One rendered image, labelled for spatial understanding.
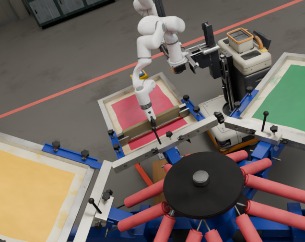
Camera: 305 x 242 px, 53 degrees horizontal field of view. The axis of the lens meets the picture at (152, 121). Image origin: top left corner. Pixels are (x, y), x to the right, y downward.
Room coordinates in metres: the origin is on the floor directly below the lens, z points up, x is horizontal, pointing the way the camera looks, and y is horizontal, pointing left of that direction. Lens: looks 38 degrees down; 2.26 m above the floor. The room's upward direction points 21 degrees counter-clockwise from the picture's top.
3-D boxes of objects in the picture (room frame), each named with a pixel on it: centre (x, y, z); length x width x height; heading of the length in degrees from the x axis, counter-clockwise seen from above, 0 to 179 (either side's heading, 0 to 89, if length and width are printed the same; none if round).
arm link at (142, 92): (1.61, -0.03, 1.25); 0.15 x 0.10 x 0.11; 144
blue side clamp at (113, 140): (1.53, 0.27, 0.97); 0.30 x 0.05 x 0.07; 7
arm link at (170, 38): (2.04, -0.35, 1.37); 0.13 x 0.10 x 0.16; 54
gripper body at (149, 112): (1.59, 0.00, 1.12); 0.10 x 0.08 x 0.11; 7
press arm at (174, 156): (1.24, -0.04, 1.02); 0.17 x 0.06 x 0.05; 7
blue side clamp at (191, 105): (1.60, -0.28, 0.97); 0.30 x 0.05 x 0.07; 7
